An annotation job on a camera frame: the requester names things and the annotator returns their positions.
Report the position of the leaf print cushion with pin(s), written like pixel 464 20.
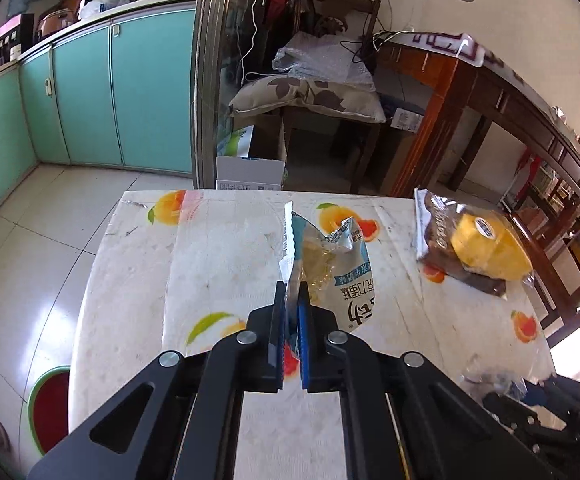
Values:
pixel 310 97

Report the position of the fruit print tablecloth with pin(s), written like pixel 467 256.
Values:
pixel 210 270

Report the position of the aluminium sliding door frame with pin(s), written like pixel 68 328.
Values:
pixel 215 75

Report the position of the white green cardboard box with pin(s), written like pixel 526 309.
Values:
pixel 250 165

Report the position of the clear bag of bread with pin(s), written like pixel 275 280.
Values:
pixel 485 246

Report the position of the green trash bin red inside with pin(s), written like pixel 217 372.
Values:
pixel 50 410

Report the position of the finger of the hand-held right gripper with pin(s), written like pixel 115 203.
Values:
pixel 520 412
pixel 555 392

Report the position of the black drink dispenser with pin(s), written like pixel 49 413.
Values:
pixel 12 32

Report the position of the bubble wrap bag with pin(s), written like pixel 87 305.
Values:
pixel 320 62

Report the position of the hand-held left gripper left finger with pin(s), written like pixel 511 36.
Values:
pixel 280 360

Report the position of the brown rice cooker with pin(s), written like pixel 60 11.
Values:
pixel 55 22

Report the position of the dark wooden chair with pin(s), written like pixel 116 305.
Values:
pixel 340 7

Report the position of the teal kitchen base cabinets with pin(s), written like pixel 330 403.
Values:
pixel 95 95

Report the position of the small white box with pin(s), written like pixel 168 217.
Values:
pixel 406 120

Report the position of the wooden cutting board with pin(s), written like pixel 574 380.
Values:
pixel 72 5

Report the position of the silver snack wrapper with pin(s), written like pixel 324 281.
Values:
pixel 340 280

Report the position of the wooden side table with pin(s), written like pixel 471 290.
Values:
pixel 470 50

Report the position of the reddish wooden chair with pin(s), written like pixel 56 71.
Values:
pixel 560 280

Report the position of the silver foil wrapper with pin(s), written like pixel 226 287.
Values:
pixel 490 377

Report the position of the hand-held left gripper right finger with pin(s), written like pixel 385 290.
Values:
pixel 304 350

